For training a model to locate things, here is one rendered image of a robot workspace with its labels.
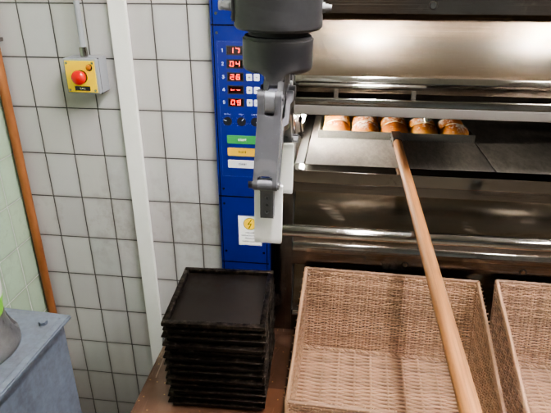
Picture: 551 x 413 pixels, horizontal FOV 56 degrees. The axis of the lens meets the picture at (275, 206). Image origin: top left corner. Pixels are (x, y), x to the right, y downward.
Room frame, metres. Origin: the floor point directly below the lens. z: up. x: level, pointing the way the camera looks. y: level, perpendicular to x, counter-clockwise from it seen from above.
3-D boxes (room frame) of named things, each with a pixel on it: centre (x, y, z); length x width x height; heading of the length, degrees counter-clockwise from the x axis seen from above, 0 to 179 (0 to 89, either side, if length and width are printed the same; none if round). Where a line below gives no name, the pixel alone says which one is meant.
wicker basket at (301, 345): (1.19, -0.33, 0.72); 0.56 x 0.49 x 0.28; 81
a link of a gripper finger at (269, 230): (0.51, 0.01, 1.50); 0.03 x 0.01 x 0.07; 83
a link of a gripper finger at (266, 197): (0.49, 0.01, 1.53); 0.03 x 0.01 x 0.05; 173
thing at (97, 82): (1.52, 0.55, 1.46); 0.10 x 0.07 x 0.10; 83
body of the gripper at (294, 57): (0.57, 0.00, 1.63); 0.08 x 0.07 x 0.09; 173
